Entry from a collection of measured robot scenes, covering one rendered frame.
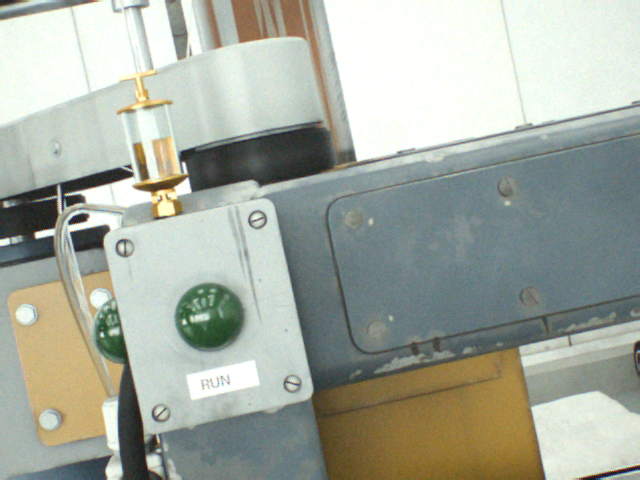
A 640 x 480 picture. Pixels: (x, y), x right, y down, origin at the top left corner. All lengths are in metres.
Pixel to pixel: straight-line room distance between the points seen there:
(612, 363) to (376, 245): 5.48
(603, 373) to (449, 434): 5.15
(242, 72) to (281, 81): 0.02
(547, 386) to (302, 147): 5.31
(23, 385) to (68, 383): 0.04
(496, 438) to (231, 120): 0.34
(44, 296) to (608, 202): 0.50
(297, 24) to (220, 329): 0.60
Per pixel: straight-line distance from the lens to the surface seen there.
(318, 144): 0.70
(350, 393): 0.83
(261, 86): 0.69
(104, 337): 0.54
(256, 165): 0.68
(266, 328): 0.52
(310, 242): 0.57
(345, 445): 0.88
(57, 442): 0.97
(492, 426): 0.90
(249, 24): 1.07
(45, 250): 1.00
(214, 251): 0.52
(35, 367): 0.97
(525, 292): 0.59
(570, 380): 5.99
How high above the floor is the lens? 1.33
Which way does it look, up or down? 3 degrees down
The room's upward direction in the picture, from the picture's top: 12 degrees counter-clockwise
